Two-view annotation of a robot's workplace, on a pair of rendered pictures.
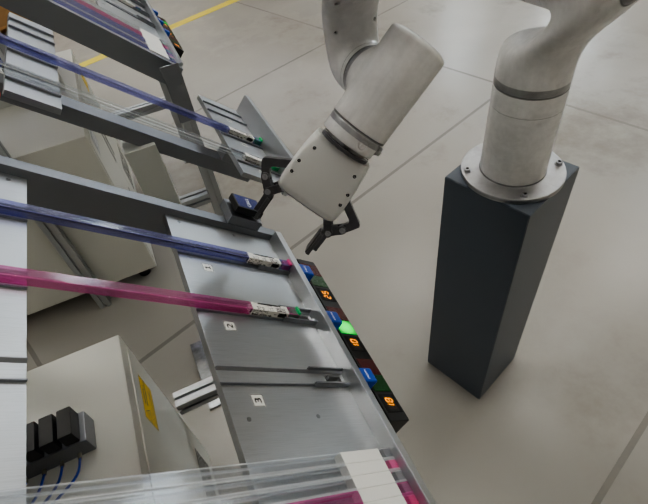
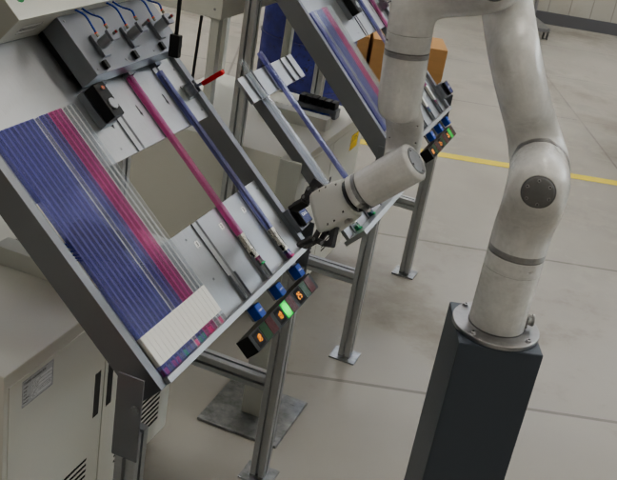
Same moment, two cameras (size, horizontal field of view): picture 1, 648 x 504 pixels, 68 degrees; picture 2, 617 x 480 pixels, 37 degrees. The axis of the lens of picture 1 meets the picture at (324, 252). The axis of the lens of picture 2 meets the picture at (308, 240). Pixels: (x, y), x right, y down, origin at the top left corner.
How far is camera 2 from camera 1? 1.48 m
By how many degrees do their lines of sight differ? 35
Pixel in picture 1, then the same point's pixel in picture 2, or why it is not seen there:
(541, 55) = (499, 221)
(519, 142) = (484, 286)
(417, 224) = (530, 463)
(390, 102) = (375, 177)
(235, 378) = (198, 231)
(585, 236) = not seen: outside the picture
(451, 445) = not seen: outside the picture
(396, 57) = (390, 156)
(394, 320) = not seen: outside the picture
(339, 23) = (391, 132)
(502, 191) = (465, 324)
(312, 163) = (328, 191)
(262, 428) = (187, 247)
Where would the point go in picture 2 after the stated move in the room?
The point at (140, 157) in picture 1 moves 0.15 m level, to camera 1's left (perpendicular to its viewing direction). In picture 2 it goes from (287, 167) to (245, 148)
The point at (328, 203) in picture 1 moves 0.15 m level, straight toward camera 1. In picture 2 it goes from (323, 219) to (275, 234)
